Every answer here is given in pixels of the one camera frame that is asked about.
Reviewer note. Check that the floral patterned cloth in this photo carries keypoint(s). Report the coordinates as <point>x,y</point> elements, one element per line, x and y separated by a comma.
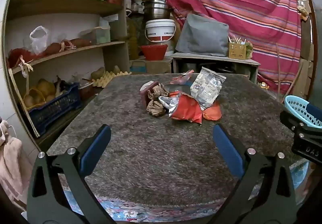
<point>130,210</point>

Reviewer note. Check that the cardboard egg tray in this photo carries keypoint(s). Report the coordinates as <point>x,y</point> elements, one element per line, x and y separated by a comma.
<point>108,80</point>

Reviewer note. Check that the dark blue plastic crate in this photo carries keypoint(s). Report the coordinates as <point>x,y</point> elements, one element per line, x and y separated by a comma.
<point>55,110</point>

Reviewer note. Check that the bundle of wooden sticks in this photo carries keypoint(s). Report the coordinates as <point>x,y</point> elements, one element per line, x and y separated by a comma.
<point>236,39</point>

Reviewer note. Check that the wooden shelf unit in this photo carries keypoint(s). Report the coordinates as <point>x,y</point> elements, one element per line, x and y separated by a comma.
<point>63,3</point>

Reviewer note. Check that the brown paper ball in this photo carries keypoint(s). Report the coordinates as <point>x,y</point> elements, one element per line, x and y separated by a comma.
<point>158,91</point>
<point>156,108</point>

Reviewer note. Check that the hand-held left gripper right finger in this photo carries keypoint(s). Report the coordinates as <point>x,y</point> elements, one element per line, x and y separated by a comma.
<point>227,151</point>

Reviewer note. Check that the grey cushion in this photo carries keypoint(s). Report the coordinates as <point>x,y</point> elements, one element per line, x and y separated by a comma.
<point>201,35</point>

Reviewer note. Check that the pink towel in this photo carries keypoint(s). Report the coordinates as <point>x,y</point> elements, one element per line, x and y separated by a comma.
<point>12,163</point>

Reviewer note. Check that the light blue plastic basket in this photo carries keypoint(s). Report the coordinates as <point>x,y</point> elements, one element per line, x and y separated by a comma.
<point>295,103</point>

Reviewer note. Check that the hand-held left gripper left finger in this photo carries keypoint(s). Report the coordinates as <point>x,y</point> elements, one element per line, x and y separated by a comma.
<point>96,151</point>

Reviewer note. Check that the orange wrapper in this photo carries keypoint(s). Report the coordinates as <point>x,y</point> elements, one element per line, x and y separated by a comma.
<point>212,113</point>

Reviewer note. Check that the dark red packet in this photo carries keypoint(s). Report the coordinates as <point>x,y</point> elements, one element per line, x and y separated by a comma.
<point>144,96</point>

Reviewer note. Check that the red striped cloth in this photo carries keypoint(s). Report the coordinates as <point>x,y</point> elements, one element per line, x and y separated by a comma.
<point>239,0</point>

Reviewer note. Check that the loose potato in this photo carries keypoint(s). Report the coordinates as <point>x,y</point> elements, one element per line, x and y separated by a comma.
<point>98,73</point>

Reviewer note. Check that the grey side table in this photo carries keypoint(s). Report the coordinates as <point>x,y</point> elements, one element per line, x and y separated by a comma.
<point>213,57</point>

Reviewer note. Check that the yellow mesh bag of potatoes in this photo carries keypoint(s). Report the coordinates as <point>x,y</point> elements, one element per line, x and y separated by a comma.
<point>42,90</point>

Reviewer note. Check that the white plastic bucket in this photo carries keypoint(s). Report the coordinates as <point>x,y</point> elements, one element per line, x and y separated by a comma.
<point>159,28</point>

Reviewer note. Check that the red chip bag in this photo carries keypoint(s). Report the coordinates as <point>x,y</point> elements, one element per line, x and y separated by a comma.
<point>186,110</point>

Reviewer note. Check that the green leafy bundle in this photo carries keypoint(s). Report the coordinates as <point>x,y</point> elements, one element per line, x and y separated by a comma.
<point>249,50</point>

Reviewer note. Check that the blue cardboard box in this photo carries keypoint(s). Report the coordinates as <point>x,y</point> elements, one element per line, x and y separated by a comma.
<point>137,65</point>

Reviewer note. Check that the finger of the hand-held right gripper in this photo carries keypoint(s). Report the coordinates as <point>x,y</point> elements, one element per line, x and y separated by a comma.
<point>289,119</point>
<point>313,112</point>

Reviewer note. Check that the clear plastic container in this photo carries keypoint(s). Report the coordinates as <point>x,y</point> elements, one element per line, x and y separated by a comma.
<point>98,35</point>

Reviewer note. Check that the red plastic bowl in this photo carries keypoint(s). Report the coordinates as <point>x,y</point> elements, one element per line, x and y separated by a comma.
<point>153,52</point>

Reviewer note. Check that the white zip bag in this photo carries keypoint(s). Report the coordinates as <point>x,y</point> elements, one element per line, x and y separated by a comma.
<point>206,88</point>

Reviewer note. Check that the wooden perforated box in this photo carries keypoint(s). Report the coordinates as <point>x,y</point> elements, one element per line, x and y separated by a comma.
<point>237,51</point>

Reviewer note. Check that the brown cardboard box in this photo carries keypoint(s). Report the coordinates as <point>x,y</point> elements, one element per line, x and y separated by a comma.
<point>158,66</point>

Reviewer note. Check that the stack of cardboard boxes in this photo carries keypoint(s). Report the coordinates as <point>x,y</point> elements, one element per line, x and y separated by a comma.
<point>305,57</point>

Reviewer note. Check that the white plastic bag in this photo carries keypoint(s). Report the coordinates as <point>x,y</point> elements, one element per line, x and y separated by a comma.
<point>37,40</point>

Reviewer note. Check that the light blue plastic bag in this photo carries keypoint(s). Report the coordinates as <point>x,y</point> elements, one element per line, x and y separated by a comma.
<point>299,173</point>

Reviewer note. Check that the pink wrapper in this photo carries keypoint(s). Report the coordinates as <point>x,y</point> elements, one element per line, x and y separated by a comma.
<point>179,80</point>

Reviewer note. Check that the red mesh bag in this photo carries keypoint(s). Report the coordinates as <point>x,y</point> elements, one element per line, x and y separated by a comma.
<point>18,56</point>

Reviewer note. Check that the large yellow jug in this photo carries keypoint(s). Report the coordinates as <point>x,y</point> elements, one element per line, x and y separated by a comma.
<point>134,37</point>

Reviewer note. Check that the steel pot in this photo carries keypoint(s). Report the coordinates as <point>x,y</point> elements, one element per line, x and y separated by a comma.
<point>157,11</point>

